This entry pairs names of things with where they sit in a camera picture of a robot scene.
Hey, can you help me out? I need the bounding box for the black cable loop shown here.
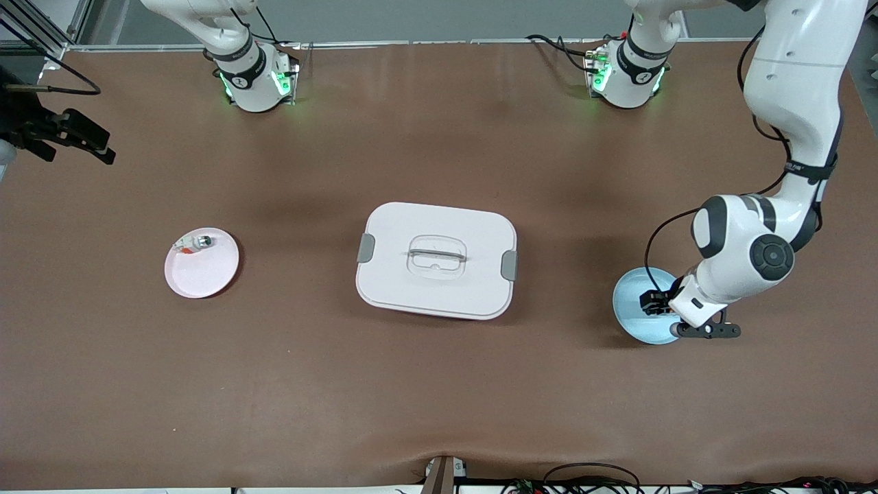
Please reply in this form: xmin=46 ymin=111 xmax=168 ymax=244
xmin=542 ymin=463 xmax=643 ymax=494

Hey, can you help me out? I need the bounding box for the tangled cable bundle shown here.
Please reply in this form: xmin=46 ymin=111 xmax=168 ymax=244
xmin=501 ymin=475 xmax=878 ymax=494

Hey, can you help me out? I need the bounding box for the white lidded storage box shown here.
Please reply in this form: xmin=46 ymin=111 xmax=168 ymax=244
xmin=355 ymin=202 xmax=519 ymax=321

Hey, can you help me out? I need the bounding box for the brown mount post with bracket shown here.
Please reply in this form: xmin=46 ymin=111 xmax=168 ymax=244
xmin=420 ymin=456 xmax=468 ymax=494

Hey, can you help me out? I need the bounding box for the light blue round plate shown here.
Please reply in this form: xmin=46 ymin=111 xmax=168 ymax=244
xmin=613 ymin=268 xmax=687 ymax=345

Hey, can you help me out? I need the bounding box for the aluminium frame profile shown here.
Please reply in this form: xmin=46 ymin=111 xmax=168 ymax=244
xmin=0 ymin=0 xmax=94 ymax=64

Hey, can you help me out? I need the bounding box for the small silver switch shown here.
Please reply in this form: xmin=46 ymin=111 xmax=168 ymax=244
xmin=173 ymin=233 xmax=214 ymax=256

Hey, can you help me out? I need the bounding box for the pink round plate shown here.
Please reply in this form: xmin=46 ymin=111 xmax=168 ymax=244
xmin=164 ymin=227 xmax=241 ymax=299

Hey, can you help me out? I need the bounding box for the black base cable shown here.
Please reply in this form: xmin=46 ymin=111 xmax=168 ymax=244
xmin=230 ymin=5 xmax=283 ymax=47
xmin=526 ymin=34 xmax=608 ymax=75

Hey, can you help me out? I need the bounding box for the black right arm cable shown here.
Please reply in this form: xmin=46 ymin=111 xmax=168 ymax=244
xmin=0 ymin=17 xmax=102 ymax=96

